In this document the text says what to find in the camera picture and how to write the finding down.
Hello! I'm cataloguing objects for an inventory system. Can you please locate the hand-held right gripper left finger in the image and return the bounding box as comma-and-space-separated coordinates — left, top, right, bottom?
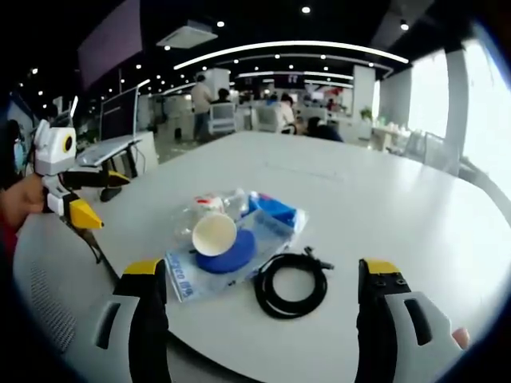
77, 258, 169, 383

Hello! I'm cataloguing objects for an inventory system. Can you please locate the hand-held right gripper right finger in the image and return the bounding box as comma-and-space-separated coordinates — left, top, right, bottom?
356, 257, 460, 383

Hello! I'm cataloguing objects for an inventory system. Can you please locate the black cable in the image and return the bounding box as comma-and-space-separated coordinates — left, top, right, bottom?
252, 245, 336, 320

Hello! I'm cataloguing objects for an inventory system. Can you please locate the clear plastic wrapper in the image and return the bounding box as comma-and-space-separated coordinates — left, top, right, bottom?
170, 187, 252, 243

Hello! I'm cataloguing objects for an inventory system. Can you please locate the white paper cup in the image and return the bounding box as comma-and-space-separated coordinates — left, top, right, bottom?
191, 213, 238, 257

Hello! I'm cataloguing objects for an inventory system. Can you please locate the blue round lid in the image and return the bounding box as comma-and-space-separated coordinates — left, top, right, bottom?
194, 230, 257, 275

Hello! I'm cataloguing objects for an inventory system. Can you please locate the clear plastic bag blue print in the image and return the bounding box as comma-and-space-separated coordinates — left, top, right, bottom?
164, 190, 309, 305

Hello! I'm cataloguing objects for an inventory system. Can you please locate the blue packet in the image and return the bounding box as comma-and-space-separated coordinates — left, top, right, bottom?
247, 191, 299, 225

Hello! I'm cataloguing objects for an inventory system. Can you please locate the person's left hand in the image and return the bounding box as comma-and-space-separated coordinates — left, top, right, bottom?
0, 174, 46, 231

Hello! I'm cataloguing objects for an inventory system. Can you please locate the person's right hand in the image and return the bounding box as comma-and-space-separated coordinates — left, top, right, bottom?
450, 326, 472, 352

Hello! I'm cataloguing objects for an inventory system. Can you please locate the laptop on stand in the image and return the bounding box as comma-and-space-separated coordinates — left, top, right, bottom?
74, 134, 144, 168

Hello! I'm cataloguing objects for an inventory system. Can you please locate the grey mesh chair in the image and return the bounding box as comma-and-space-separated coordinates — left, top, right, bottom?
11, 213, 123, 383

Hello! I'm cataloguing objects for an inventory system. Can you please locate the white table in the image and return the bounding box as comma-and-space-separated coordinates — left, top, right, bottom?
11, 130, 511, 383

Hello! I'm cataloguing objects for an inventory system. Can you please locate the white office chair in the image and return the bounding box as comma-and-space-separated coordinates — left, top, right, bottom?
208, 102, 237, 136

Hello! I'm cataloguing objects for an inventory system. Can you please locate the grey office chair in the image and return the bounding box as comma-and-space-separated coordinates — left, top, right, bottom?
457, 157, 511, 227

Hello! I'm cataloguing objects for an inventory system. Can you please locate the ceiling air conditioner unit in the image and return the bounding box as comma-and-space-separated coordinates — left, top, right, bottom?
156, 24, 219, 49

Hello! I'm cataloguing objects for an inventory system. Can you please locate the curved ceiling light strip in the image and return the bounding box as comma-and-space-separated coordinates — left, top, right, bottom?
173, 39, 411, 71

